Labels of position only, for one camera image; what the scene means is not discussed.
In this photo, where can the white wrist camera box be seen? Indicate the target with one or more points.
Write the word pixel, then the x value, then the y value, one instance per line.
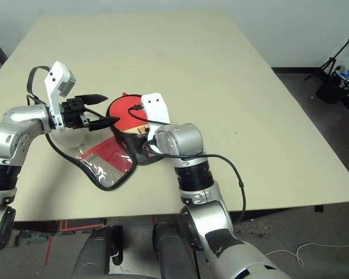
pixel 56 81
pixel 157 109

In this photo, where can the grey right robot leg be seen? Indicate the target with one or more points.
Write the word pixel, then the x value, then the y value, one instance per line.
pixel 174 255

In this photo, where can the red ping-pong paddle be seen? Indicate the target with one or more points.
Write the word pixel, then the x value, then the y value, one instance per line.
pixel 123 113

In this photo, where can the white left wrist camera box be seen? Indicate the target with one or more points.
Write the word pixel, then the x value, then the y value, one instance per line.
pixel 56 81

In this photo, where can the red black paddle case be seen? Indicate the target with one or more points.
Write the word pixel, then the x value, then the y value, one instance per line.
pixel 104 168

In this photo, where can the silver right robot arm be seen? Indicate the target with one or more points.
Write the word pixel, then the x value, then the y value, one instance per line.
pixel 189 136

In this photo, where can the black tripod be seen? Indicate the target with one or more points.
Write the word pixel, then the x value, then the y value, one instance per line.
pixel 331 61

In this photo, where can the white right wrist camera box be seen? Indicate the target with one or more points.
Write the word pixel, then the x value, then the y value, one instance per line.
pixel 157 109

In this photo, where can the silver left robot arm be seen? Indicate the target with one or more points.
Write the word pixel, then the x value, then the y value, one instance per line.
pixel 20 128

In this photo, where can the grey robot leg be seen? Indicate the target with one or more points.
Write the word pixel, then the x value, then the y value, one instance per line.
pixel 96 253
pixel 174 255

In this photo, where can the black bin with bottles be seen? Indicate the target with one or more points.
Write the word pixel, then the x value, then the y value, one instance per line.
pixel 334 87

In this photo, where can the grey left robot leg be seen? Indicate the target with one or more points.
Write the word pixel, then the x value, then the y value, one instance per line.
pixel 96 253

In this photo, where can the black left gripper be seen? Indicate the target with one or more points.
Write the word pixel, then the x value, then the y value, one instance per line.
pixel 74 114

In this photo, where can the red tape strip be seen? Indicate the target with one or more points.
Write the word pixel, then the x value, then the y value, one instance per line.
pixel 48 253

